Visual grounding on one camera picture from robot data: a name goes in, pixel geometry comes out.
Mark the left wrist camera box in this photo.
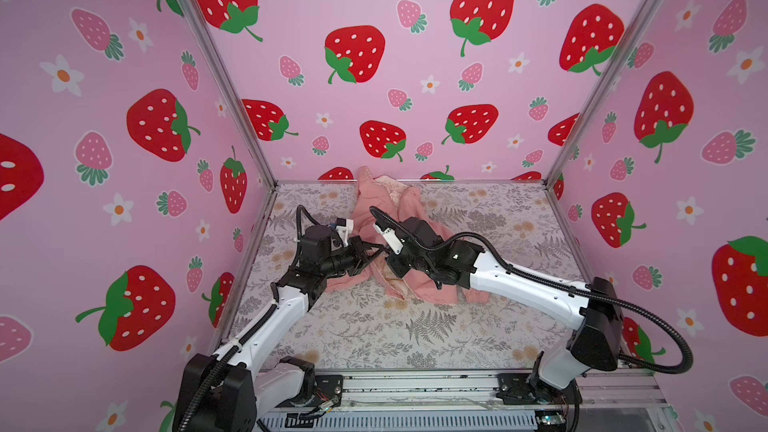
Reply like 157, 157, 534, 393
333, 218, 354, 247

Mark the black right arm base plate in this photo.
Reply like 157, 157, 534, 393
495, 373, 582, 406

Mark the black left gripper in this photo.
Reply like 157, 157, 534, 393
318, 238, 382, 281

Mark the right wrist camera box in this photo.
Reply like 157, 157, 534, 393
374, 220, 405, 255

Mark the aluminium frame corner post left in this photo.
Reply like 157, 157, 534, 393
177, 0, 277, 190

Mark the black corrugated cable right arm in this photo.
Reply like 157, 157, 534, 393
368, 206, 695, 374

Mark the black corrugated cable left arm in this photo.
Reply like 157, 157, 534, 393
175, 205, 337, 432

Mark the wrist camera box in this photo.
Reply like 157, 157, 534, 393
374, 220, 405, 255
333, 218, 354, 247

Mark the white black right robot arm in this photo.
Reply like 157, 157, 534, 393
374, 219, 622, 390

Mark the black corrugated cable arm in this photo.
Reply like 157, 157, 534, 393
368, 206, 695, 374
175, 205, 337, 432

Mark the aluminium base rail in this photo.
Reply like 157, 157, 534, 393
251, 369, 683, 431

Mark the pink Snoopy hooded jacket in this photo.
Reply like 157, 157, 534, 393
327, 167, 490, 305

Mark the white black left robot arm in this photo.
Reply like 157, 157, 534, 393
171, 225, 384, 431

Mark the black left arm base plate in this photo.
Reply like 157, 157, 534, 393
280, 374, 344, 408

